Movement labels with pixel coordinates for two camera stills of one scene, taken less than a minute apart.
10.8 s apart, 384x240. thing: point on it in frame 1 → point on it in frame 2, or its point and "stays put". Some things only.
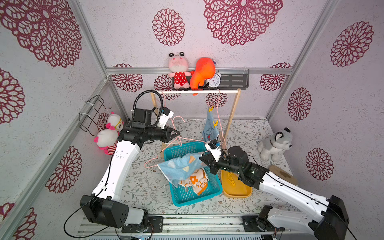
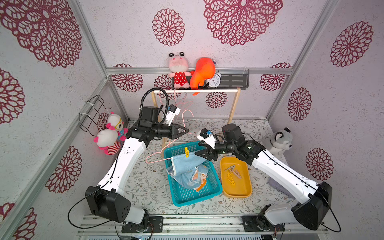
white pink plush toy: (106, 140) stays put
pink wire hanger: (178, 137) → (184, 103)
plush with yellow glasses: (114, 122) stays put
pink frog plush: (178, 64) stays put
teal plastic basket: (182, 195) stays put
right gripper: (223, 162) → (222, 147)
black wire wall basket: (91, 115) stays put
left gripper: (167, 131) → (175, 131)
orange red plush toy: (204, 69) stays put
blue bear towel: (209, 133) → (183, 166)
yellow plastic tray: (232, 186) stays put
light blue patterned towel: (174, 169) → (187, 180)
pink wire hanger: (218, 89) → (169, 144)
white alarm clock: (215, 81) stays put
